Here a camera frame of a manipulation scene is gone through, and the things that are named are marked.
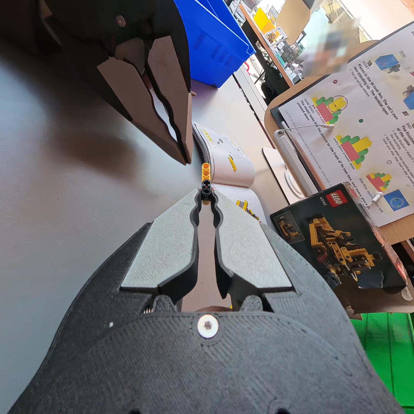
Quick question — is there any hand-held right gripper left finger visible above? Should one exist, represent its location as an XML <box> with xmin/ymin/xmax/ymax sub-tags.
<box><xmin>120</xmin><ymin>188</ymin><xmax>199</xmax><ymax>303</ymax></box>

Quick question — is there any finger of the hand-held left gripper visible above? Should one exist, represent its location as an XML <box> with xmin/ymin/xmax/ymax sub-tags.
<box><xmin>97</xmin><ymin>58</ymin><xmax>187</xmax><ymax>165</ymax></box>
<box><xmin>147</xmin><ymin>36</ymin><xmax>194</xmax><ymax>164</ymax></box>

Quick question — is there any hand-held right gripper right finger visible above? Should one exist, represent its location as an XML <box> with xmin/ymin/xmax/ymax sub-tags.
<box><xmin>211</xmin><ymin>190</ymin><xmax>293</xmax><ymax>300</ymax></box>

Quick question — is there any yellow and black lego piece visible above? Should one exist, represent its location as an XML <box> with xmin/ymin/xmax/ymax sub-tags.
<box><xmin>200</xmin><ymin>163</ymin><xmax>214</xmax><ymax>204</ymax></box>

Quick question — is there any black lego box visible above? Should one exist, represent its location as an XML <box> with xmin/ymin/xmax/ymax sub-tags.
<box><xmin>270</xmin><ymin>182</ymin><xmax>414</xmax><ymax>316</ymax></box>

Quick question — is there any lego instruction booklet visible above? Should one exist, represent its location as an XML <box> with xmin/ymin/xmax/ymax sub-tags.
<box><xmin>192</xmin><ymin>121</ymin><xmax>267</xmax><ymax>227</ymax></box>

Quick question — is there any blue plastic bin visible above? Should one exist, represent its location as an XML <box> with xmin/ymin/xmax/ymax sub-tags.
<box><xmin>173</xmin><ymin>0</ymin><xmax>257</xmax><ymax>88</ymax></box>

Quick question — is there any wooden background desk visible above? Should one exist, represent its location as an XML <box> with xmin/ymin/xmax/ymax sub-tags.
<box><xmin>239</xmin><ymin>3</ymin><xmax>294</xmax><ymax>87</ymax></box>

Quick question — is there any silver stand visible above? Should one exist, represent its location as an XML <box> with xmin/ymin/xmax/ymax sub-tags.
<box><xmin>262</xmin><ymin>128</ymin><xmax>321</xmax><ymax>198</ymax></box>

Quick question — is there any yellow storage bin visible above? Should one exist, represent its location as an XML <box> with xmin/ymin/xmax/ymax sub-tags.
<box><xmin>253</xmin><ymin>7</ymin><xmax>275</xmax><ymax>33</ymax></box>

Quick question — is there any wooden display board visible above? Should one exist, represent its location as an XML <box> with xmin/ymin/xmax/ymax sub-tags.
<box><xmin>264</xmin><ymin>40</ymin><xmax>414</xmax><ymax>246</ymax></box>

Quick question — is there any green plastic bin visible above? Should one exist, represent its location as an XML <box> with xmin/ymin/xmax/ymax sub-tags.
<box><xmin>351</xmin><ymin>312</ymin><xmax>414</xmax><ymax>408</ymax></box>

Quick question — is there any printed instruction sheet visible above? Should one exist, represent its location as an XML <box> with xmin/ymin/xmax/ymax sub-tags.
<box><xmin>278</xmin><ymin>21</ymin><xmax>414</xmax><ymax>227</ymax></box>

